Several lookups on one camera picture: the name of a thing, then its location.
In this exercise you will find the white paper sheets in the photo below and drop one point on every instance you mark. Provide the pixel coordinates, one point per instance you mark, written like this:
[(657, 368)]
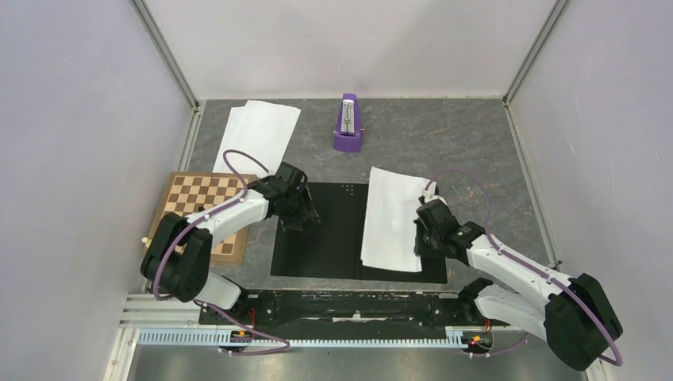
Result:
[(389, 230)]

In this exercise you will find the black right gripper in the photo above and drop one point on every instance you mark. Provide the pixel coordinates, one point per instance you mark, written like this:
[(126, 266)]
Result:
[(420, 248)]

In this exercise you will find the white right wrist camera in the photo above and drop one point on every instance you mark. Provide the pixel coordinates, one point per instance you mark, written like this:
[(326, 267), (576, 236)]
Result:
[(428, 195)]

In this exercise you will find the purple metronome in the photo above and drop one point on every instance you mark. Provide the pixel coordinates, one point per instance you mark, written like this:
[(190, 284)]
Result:
[(349, 125)]

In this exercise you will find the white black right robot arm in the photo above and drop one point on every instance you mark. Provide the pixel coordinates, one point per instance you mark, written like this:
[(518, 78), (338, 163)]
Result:
[(573, 315)]

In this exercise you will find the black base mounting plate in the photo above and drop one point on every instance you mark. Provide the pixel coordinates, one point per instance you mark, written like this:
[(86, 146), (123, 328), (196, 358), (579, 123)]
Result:
[(421, 312)]

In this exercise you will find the wooden chessboard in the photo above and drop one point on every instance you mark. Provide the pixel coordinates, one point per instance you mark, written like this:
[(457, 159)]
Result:
[(190, 192)]

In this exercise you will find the blue black file folder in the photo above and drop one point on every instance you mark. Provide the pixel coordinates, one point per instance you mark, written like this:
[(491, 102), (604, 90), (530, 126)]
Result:
[(330, 248)]

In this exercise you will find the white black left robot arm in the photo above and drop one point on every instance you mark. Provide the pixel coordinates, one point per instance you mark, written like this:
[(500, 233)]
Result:
[(178, 258)]

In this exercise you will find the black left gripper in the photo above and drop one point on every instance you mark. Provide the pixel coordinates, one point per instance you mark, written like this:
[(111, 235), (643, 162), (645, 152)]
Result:
[(306, 211)]

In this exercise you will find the aluminium frame rail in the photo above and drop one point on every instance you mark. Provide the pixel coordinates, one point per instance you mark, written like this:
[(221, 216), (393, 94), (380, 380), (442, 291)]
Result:
[(175, 322)]

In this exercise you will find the white paper stack left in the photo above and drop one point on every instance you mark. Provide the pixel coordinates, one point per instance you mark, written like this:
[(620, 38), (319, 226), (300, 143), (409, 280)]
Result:
[(260, 129)]

